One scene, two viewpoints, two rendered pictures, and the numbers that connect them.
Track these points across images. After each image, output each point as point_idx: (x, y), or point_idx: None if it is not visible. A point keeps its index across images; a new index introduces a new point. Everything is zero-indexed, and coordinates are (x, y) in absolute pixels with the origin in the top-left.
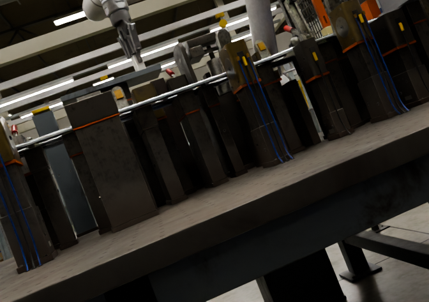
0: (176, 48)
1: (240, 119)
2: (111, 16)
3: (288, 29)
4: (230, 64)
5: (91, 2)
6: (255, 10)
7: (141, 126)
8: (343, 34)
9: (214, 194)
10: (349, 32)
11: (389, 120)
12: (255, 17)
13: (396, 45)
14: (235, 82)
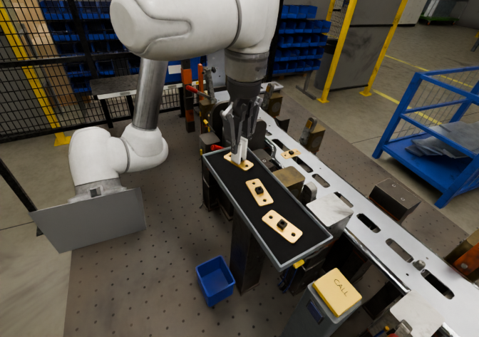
0: (256, 124)
1: (274, 169)
2: (260, 83)
3: (194, 89)
4: (320, 139)
5: (234, 35)
6: (167, 63)
7: (339, 198)
8: (274, 110)
9: (348, 204)
10: (278, 110)
11: (286, 148)
12: (165, 70)
13: None
14: (315, 148)
